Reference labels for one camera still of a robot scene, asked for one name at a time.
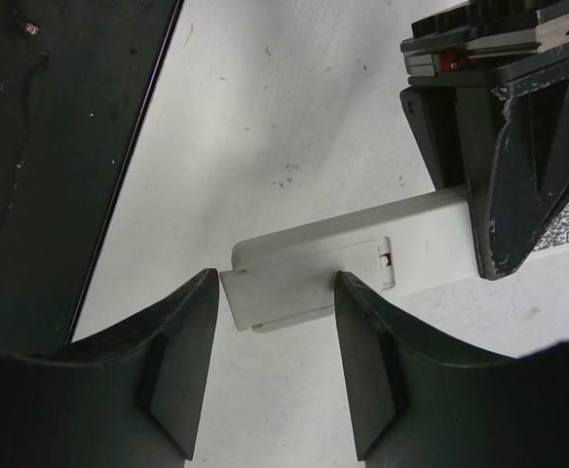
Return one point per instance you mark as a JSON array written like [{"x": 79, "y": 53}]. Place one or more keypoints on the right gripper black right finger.
[{"x": 419, "y": 397}]

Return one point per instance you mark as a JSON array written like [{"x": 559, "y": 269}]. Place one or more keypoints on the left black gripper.
[{"x": 488, "y": 104}]

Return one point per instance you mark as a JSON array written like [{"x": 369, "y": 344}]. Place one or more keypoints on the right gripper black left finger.
[{"x": 128, "y": 396}]

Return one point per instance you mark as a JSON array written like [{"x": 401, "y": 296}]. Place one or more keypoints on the white remote control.
[{"x": 430, "y": 235}]

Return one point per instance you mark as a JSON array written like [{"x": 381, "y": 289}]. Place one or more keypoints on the white battery compartment cover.
[{"x": 268, "y": 298}]

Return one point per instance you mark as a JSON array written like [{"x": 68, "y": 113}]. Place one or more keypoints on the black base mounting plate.
[{"x": 76, "y": 81}]

